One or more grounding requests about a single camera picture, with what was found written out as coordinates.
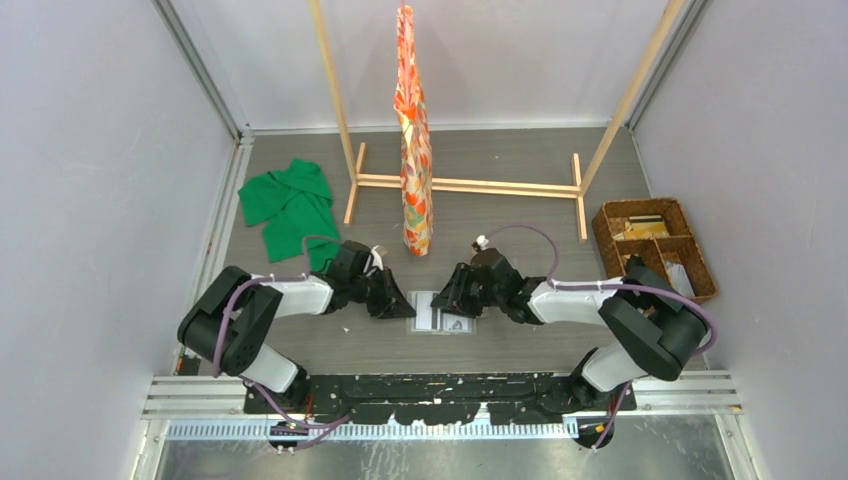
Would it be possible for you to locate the gold card in basket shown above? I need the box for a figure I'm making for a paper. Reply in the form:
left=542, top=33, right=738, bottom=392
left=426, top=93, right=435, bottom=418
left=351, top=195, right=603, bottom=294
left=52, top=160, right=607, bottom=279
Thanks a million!
left=610, top=215, right=670, bottom=241

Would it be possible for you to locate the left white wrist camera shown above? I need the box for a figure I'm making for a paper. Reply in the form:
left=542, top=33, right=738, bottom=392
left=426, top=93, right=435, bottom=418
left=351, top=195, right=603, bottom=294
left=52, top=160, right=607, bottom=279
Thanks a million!
left=366, top=245, right=387, bottom=272

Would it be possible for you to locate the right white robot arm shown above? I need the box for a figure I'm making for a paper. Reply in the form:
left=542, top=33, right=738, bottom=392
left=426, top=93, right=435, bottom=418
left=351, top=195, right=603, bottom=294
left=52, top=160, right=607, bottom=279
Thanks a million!
left=431, top=248, right=712, bottom=411

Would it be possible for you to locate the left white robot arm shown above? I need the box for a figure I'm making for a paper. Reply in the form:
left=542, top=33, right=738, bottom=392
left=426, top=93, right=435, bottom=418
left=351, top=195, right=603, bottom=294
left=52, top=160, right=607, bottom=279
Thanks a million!
left=177, top=240, right=416, bottom=414

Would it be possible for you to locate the wooden hanging rack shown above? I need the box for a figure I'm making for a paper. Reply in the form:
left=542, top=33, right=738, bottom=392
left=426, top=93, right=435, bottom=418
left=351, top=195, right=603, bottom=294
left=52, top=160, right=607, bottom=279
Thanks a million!
left=308, top=1, right=693, bottom=243

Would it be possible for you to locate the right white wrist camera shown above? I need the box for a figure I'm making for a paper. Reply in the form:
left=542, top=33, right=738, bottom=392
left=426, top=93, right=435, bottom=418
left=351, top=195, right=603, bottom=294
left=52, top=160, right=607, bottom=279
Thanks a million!
left=472, top=235, right=489, bottom=253

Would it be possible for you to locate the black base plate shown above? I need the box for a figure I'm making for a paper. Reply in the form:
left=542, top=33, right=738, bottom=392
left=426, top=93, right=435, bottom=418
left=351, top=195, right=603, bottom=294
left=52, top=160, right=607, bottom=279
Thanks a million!
left=270, top=372, right=636, bottom=426

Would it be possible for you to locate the grey card holder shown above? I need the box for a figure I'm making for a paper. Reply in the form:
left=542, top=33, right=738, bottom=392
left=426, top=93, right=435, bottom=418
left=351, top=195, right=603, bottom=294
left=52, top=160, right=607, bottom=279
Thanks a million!
left=405, top=291, right=477, bottom=336

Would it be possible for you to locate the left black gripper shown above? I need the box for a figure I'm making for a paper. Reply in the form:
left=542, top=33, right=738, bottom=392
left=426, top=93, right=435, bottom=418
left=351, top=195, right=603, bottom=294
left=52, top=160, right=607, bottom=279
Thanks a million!
left=349, top=266, right=415, bottom=320

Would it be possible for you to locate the white credit card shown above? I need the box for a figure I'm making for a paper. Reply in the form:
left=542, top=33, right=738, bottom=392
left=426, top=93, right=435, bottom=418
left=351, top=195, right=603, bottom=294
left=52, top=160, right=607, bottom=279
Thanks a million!
left=411, top=292, right=473, bottom=333

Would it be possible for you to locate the orange patterned hanging cloth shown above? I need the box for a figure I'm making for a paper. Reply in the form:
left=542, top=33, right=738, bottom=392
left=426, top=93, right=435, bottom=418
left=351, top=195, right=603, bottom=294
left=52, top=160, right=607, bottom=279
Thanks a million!
left=393, top=3, right=433, bottom=256

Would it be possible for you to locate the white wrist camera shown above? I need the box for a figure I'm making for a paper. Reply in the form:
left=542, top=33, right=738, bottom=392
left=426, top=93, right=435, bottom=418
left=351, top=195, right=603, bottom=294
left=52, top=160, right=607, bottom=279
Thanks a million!
left=366, top=245, right=387, bottom=272
left=472, top=235, right=489, bottom=253

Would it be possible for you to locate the white paper in basket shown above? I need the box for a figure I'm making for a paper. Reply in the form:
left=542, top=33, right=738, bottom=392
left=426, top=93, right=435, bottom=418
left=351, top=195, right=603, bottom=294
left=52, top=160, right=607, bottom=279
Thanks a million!
left=664, top=260, right=695, bottom=298

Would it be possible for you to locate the brown wicker basket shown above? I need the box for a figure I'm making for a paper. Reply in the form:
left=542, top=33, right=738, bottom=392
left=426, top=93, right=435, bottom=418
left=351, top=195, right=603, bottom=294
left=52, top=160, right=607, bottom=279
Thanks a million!
left=591, top=198, right=718, bottom=304

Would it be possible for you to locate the green cloth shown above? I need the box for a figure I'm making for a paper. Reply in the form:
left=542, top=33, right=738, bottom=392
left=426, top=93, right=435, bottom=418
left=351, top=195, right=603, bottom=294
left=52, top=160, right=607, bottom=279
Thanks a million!
left=238, top=158, right=340, bottom=271

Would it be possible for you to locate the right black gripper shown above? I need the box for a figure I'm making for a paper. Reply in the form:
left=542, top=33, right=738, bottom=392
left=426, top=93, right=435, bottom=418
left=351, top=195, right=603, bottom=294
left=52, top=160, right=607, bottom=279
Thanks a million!
left=432, top=262, right=505, bottom=319

